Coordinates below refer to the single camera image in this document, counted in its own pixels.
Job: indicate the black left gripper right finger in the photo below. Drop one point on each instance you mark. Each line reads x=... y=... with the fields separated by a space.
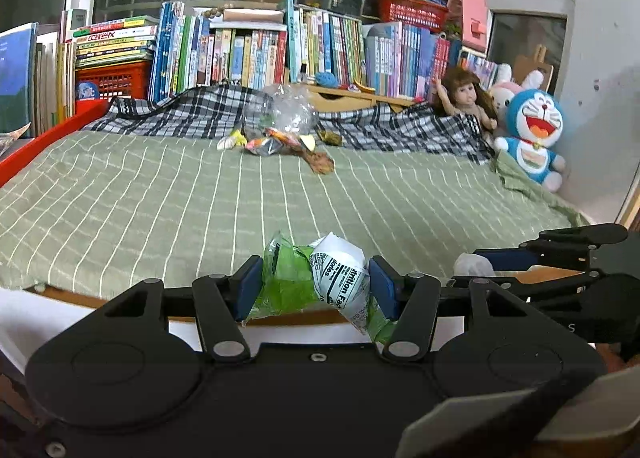
x=471 y=358

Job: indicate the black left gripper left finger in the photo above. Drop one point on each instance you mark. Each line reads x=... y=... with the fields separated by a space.
x=143 y=353

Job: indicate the white tissue ball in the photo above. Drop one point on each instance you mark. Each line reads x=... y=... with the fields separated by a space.
x=471 y=264

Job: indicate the green snack wrapper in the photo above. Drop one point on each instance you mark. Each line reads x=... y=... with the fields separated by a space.
x=331 y=272

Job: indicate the red crate under books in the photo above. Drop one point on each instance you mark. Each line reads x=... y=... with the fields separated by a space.
x=130 y=79

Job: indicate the stack of flat books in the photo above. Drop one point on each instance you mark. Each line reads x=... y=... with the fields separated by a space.
x=115 y=42

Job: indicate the green checked bed sheet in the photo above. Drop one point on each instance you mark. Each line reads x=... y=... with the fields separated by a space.
x=95 y=213

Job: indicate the blue Doraemon plush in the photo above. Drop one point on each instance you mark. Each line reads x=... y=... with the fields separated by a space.
x=534 y=123

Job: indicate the pink white bunny plush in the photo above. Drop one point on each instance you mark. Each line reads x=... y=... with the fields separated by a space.
x=504 y=89

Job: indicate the brown haired doll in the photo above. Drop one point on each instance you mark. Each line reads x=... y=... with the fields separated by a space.
x=459 y=92

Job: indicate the brown crumpled wrapper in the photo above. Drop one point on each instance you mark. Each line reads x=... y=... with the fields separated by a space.
x=320 y=162

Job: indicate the yellow foil wrapper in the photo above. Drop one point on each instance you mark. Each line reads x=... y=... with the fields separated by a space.
x=330 y=138

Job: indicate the orange striped snack wrapper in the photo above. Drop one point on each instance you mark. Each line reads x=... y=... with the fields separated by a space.
x=278 y=142

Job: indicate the black white plaid blanket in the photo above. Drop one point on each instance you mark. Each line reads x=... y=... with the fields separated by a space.
x=213 y=112

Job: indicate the clear crumpled plastic bag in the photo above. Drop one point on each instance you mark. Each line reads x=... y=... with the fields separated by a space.
x=283 y=107

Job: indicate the wooden drawer organizer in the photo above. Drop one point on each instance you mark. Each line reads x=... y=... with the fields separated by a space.
x=333 y=100

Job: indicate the right upright book row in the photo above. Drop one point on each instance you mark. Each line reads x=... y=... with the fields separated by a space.
x=389 y=59

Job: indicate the upright book row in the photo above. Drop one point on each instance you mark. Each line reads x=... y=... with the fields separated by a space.
x=389 y=59
x=242 y=46
x=55 y=57

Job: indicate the left upright book row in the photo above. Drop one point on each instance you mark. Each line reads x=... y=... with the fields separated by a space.
x=55 y=57

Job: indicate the pink toy house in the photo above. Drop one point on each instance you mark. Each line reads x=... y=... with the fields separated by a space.
x=471 y=16

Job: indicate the blue yarn ball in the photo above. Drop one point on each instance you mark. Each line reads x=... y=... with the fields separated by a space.
x=326 y=80

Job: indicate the far left blue book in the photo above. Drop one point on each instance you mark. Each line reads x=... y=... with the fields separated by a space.
x=17 y=75

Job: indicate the middle upright book row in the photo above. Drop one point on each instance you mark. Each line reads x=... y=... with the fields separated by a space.
x=242 y=46

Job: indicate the red plastic basket on top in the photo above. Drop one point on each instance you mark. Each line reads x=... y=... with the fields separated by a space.
x=421 y=13

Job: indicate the magazine on rail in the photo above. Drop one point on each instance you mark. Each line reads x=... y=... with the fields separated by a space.
x=13 y=139

